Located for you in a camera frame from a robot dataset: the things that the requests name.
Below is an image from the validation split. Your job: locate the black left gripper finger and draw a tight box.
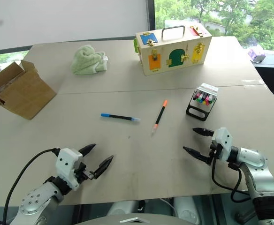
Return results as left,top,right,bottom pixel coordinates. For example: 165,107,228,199
78,143,97,158
90,154,114,180

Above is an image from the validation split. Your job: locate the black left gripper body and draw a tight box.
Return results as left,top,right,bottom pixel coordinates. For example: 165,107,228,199
74,162,97,184

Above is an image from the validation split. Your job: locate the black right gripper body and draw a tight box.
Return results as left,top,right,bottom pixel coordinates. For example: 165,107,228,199
206,143,218,166

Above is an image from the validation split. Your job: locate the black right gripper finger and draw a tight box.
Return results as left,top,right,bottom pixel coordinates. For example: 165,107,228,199
192,127,215,137
183,146,210,165

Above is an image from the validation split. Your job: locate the marker holder with markers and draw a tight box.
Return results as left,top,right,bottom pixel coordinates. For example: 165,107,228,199
185,82,219,122

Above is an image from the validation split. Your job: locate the orange capped marker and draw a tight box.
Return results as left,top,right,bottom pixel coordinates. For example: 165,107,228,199
151,99,168,136

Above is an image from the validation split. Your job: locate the blue capped marker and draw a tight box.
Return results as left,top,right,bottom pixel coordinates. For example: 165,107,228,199
100,113,141,123

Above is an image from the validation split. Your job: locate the wooden lock activity box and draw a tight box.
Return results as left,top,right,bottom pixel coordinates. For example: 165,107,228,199
133,25,213,76

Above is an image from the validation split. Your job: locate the open cardboard box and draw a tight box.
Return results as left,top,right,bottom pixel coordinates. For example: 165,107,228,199
0,60,57,120

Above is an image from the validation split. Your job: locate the white rounded robot leg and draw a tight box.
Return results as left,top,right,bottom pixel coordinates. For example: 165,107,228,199
173,196,201,225
106,200,144,220

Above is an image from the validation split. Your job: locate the grey robot torso top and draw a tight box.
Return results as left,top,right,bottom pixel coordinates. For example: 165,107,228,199
73,212,189,225

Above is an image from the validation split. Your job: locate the green folded towel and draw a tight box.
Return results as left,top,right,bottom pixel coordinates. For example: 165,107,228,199
70,45,109,76

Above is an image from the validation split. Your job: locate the purple tissue pack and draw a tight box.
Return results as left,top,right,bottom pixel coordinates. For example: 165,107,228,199
247,45,266,62

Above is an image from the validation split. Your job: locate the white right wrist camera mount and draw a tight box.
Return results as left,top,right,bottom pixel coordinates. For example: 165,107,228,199
211,127,233,163

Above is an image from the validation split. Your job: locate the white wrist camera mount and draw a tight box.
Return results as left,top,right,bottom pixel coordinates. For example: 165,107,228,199
211,127,233,163
55,148,84,191

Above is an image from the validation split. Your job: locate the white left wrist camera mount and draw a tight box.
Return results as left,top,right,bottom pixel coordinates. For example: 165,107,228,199
55,148,84,191

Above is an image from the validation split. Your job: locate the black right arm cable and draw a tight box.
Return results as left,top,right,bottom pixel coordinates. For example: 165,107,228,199
211,150,251,203

